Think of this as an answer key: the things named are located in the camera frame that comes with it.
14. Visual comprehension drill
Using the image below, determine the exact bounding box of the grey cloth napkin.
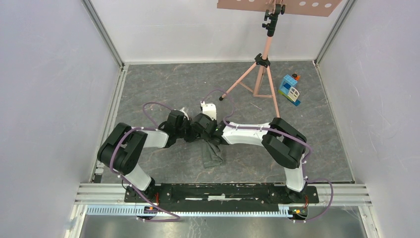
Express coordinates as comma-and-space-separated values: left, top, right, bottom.
201, 141, 224, 169

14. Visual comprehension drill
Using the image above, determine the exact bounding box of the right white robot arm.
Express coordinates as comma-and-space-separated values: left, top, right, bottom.
191, 114, 309, 202

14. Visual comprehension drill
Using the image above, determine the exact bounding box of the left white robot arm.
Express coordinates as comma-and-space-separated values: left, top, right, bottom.
97, 110, 196, 202

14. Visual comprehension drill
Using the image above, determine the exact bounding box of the pink music stand tripod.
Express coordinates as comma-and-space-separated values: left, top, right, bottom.
217, 0, 341, 117

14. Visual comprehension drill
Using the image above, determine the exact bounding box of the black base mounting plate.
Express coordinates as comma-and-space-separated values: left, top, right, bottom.
144, 183, 319, 213

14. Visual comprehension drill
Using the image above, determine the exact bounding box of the colourful toy block house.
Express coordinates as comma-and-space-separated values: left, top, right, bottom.
278, 73, 301, 107

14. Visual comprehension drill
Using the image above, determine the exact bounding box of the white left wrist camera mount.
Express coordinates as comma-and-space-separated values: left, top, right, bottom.
180, 107, 190, 120

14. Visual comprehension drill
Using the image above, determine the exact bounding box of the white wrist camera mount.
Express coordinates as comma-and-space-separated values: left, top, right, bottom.
201, 101, 217, 120
180, 107, 190, 120

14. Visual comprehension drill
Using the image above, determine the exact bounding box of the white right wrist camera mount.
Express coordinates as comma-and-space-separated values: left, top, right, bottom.
201, 101, 217, 120

